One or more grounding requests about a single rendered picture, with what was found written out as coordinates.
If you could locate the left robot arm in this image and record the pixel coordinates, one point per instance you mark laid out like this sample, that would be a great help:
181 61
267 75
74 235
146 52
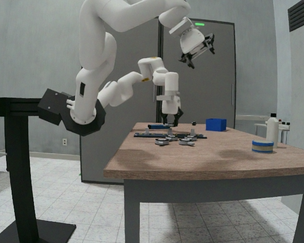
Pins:
117 93

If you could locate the blue box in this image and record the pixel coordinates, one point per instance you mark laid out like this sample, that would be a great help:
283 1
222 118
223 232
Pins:
215 124

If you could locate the white plastic bottle with black cap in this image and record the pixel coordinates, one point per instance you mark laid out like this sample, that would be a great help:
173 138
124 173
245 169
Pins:
272 129

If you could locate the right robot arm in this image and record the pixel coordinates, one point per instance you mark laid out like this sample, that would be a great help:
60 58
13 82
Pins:
97 59

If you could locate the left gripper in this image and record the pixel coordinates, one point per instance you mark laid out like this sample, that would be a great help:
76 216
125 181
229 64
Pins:
171 107

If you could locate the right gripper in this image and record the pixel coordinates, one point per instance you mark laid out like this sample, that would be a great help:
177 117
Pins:
194 43

